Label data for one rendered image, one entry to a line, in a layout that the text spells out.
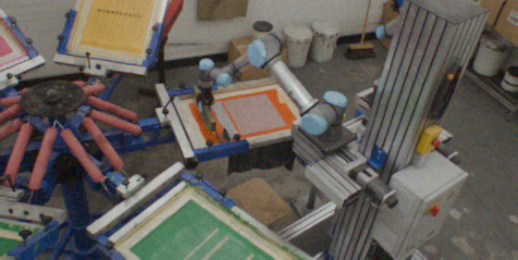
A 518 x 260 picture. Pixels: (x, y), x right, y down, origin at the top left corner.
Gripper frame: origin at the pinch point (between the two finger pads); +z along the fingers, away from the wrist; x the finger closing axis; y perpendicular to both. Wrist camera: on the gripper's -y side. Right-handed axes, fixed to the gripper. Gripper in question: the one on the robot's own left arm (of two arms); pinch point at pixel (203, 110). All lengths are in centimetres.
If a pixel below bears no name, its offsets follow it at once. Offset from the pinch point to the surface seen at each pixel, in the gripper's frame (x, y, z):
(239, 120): 21.1, 4.2, 9.8
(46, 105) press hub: -82, 7, -26
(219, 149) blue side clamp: -0.5, 30.2, 4.5
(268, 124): 37.3, 12.6, 9.8
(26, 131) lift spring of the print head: -93, 15, -19
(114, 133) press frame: -52, 2, 3
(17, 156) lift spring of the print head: -99, 24, -12
